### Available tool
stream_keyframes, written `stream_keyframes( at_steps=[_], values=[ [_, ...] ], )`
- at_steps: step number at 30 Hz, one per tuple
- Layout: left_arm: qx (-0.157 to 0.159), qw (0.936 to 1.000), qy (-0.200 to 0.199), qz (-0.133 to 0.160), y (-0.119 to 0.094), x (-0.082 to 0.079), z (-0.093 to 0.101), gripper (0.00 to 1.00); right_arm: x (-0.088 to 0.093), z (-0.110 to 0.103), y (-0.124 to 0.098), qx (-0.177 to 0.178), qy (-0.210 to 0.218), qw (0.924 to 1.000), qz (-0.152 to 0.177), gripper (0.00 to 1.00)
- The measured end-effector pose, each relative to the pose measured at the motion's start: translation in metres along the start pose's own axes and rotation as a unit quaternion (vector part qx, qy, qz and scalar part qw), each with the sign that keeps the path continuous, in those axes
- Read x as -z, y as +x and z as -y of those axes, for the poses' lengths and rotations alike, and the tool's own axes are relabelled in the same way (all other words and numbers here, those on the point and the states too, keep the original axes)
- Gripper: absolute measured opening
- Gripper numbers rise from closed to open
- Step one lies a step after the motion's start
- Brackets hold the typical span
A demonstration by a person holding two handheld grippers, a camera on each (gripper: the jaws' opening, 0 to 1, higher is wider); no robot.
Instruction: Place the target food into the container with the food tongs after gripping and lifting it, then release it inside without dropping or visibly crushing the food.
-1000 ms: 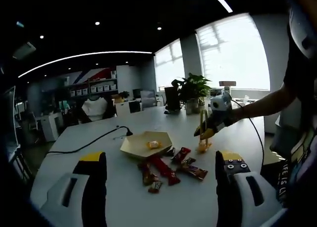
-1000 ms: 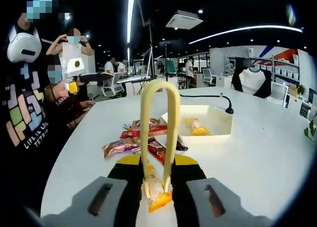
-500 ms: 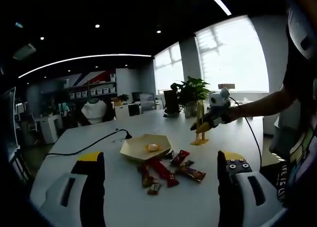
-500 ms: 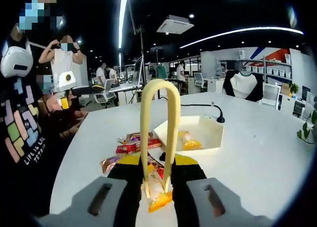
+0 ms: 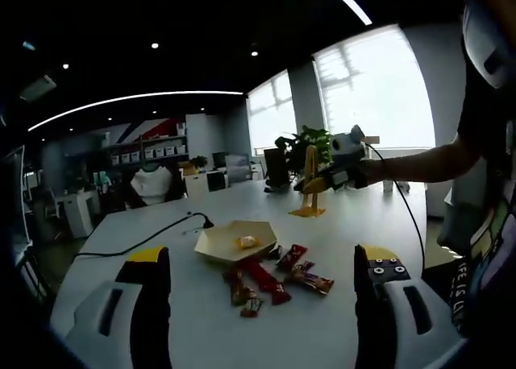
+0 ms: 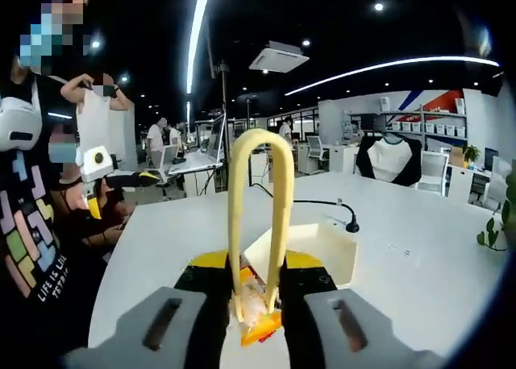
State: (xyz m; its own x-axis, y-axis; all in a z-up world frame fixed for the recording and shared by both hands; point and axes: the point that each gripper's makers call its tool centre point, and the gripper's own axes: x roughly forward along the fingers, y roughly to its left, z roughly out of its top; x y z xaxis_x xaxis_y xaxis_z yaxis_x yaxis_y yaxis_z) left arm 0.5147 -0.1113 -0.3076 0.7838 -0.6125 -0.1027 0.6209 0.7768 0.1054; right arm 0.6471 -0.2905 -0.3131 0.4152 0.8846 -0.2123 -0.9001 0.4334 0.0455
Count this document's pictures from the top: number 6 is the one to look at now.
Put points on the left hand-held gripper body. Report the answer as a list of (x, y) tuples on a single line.
[(96, 163)]

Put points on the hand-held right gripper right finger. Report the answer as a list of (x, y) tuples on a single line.
[(322, 337)]

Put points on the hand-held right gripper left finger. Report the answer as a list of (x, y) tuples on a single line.
[(177, 337)]

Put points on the yellow snack food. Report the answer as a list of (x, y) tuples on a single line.
[(262, 330)]

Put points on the cream paper food container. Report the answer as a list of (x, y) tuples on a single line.
[(334, 256)]

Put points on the yellow food tongs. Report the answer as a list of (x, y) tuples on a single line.
[(235, 208)]

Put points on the person in patterned shirt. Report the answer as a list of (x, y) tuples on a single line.
[(24, 208)]

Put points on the white chest-worn device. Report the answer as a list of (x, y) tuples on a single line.
[(18, 121)]

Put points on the monitor on stand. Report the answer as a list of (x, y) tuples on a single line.
[(217, 141)]

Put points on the curved ceiling light strip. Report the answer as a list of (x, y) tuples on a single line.
[(197, 30), (383, 67)]

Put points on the black chair with white shirt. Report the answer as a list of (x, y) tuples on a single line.
[(389, 159)]

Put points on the ceiling air conditioner unit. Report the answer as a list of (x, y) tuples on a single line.
[(279, 56)]

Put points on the white mesh office chair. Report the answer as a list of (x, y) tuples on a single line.
[(432, 173)]

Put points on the large green potted plant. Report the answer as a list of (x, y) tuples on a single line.
[(498, 232)]

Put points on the metal shelf with white bins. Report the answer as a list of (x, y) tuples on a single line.
[(419, 123)]

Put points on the small green potted plant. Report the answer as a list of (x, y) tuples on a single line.
[(471, 155)]

